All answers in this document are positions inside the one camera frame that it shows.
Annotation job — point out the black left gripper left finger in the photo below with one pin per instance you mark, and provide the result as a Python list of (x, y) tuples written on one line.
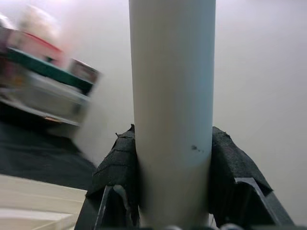
[(115, 172)]

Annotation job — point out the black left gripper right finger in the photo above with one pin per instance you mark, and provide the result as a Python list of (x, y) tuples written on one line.
[(235, 172)]

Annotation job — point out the white plastic table leg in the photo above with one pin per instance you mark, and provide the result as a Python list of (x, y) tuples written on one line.
[(172, 95)]

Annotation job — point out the black tablecloth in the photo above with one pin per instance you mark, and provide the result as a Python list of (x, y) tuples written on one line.
[(43, 153)]

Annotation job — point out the white plastic table top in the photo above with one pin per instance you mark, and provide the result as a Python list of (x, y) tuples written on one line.
[(36, 203)]

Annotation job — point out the clear plastic storage box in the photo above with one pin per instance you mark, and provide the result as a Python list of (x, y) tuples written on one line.
[(43, 95)]

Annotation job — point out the pink plastic container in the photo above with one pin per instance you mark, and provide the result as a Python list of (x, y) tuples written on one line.
[(36, 40)]

